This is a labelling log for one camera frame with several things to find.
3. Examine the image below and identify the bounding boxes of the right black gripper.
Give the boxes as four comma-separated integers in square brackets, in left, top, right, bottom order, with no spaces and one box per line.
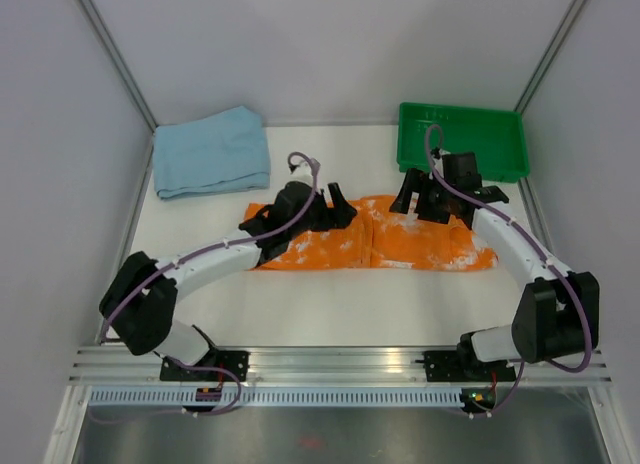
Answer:
[389,168,456,225]

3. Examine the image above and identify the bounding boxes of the white slotted cable duct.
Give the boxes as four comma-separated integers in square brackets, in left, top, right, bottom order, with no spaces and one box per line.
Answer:
[89,386,463,408]

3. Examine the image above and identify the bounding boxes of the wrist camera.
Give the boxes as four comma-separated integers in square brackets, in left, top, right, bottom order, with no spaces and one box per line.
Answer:
[275,165,320,212]
[442,152,482,191]

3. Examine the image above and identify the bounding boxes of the orange tie-dye trousers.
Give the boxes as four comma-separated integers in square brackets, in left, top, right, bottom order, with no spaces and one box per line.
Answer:
[261,195,498,272]

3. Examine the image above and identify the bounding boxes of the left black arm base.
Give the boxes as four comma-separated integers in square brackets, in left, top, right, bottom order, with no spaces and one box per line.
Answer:
[159,349,250,382]

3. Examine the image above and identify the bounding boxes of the green plastic tray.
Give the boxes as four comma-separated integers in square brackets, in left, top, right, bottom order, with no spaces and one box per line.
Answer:
[396,102,530,183]

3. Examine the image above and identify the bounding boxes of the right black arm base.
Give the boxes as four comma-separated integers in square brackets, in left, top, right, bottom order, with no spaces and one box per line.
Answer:
[416,333,516,384]

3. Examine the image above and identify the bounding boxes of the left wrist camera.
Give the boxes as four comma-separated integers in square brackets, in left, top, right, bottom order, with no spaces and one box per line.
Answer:
[275,165,320,212]

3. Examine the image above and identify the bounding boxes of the purple cable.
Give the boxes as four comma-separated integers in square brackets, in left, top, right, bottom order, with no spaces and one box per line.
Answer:
[88,152,244,425]
[424,125,595,419]

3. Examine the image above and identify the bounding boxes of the light blue folded trousers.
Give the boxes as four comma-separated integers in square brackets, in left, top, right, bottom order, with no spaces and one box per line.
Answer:
[152,106,271,201]

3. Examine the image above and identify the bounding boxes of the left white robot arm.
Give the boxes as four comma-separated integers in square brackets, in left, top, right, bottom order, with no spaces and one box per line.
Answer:
[99,181,357,381]

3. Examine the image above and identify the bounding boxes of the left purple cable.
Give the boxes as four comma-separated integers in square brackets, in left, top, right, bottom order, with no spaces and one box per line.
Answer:
[88,152,244,425]

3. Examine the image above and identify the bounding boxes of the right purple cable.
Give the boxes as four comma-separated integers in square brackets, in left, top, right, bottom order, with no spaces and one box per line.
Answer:
[424,125,595,419]

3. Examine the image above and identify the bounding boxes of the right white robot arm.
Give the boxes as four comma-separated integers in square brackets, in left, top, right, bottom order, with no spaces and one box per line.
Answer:
[390,168,600,380]

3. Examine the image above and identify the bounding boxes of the aluminium mounting rail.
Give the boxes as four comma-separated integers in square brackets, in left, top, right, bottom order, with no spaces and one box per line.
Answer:
[68,345,612,387]

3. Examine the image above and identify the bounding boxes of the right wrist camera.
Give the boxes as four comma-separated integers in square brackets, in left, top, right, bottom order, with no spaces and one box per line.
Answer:
[442,152,482,191]

